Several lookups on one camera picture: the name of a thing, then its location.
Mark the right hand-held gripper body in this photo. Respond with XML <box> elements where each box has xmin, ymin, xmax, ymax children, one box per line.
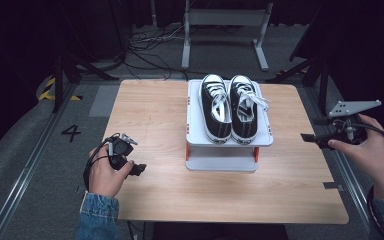
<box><xmin>315</xmin><ymin>99</ymin><xmax>383</xmax><ymax>150</ymax></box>

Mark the left hand-held gripper cable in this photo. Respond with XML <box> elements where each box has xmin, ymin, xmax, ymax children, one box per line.
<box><xmin>82</xmin><ymin>132</ymin><xmax>122</xmax><ymax>193</ymax></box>

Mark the grey tape strip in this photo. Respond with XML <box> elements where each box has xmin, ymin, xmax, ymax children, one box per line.
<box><xmin>323</xmin><ymin>181</ymin><xmax>345</xmax><ymax>192</ymax></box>

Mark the hand-held gripper cable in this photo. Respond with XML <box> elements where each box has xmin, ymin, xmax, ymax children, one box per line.
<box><xmin>346</xmin><ymin>122</ymin><xmax>384</xmax><ymax>143</ymax></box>
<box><xmin>82</xmin><ymin>132</ymin><xmax>122</xmax><ymax>193</ymax></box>

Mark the black metal stand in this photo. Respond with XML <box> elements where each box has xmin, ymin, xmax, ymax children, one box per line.
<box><xmin>52</xmin><ymin>49</ymin><xmax>120</xmax><ymax>114</ymax></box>
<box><xmin>265</xmin><ymin>6</ymin><xmax>331</xmax><ymax>117</ymax></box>

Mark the person's right hand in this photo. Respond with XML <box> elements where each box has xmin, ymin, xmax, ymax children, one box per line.
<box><xmin>327</xmin><ymin>113</ymin><xmax>384</xmax><ymax>202</ymax></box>

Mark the white metal stand frame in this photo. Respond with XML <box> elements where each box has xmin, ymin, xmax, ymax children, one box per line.
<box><xmin>180</xmin><ymin>0</ymin><xmax>275</xmax><ymax>72</ymax></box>

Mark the bundle of black floor cables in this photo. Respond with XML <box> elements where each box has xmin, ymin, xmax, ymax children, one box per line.
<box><xmin>111</xmin><ymin>24</ymin><xmax>229</xmax><ymax>81</ymax></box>

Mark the metal floor rail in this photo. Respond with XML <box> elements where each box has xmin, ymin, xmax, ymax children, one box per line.
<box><xmin>0</xmin><ymin>83</ymin><xmax>78</xmax><ymax>240</ymax></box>
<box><xmin>304</xmin><ymin>84</ymin><xmax>371</xmax><ymax>231</ymax></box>

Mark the yellow black hazard tape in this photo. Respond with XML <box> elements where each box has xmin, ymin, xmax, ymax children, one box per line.
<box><xmin>38</xmin><ymin>77</ymin><xmax>83</xmax><ymax>102</ymax></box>

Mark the black canvas sneaker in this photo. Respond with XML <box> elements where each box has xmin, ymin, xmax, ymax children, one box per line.
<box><xmin>228</xmin><ymin>74</ymin><xmax>270</xmax><ymax>146</ymax></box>
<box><xmin>198</xmin><ymin>73</ymin><xmax>233</xmax><ymax>145</ymax></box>

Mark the white two-tier shoe rack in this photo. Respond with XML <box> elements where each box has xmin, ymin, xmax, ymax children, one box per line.
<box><xmin>185</xmin><ymin>78</ymin><xmax>275</xmax><ymax>173</ymax></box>

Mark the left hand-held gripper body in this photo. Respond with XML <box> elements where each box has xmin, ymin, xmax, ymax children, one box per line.
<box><xmin>108</xmin><ymin>133</ymin><xmax>139</xmax><ymax>172</ymax></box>

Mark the person's left hand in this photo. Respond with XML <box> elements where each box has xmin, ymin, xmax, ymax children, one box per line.
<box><xmin>87</xmin><ymin>144</ymin><xmax>135</xmax><ymax>198</ymax></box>

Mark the right hand-held gripper cable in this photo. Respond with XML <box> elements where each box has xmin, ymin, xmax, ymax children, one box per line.
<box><xmin>346</xmin><ymin>122</ymin><xmax>384</xmax><ymax>143</ymax></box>

